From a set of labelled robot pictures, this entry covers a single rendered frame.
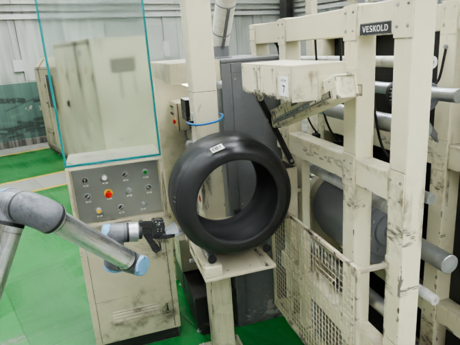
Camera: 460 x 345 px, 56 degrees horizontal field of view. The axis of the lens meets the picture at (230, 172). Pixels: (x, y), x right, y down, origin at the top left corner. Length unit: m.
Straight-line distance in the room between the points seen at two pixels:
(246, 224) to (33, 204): 1.15
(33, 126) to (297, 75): 9.55
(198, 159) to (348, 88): 0.70
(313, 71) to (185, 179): 0.71
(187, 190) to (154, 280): 1.09
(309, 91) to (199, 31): 0.73
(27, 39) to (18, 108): 1.55
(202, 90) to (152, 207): 0.87
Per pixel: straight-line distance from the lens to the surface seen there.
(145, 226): 2.04
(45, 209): 1.60
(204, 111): 2.26
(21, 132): 10.91
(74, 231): 1.68
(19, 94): 10.85
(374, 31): 1.80
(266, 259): 2.27
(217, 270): 2.13
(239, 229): 2.32
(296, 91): 1.74
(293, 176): 2.44
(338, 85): 1.72
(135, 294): 2.91
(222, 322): 2.75
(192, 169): 1.91
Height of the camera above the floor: 1.87
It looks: 16 degrees down
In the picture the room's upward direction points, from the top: 4 degrees counter-clockwise
